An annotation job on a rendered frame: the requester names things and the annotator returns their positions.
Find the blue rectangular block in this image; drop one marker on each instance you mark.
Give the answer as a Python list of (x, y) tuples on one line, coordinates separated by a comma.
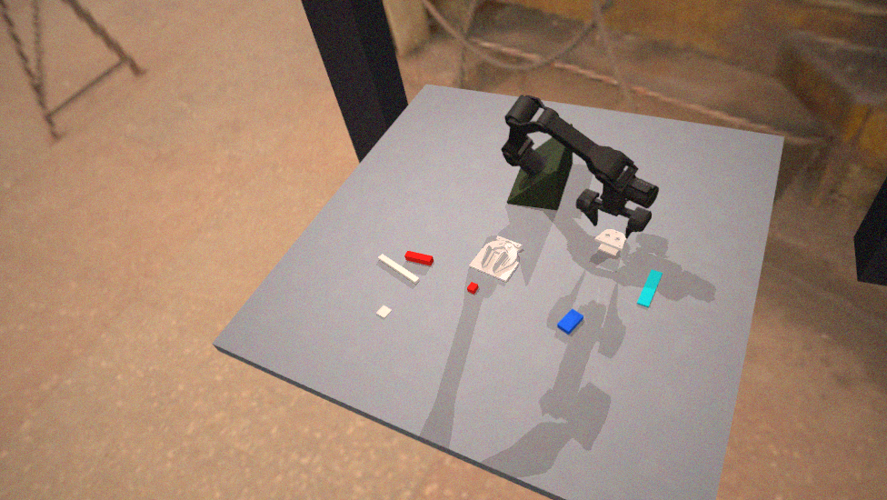
[(570, 321)]

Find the cyan flat bar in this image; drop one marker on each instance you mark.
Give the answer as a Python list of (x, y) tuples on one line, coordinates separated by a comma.
[(649, 288)]

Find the white flat bar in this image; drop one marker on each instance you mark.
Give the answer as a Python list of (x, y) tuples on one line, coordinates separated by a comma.
[(399, 269)]

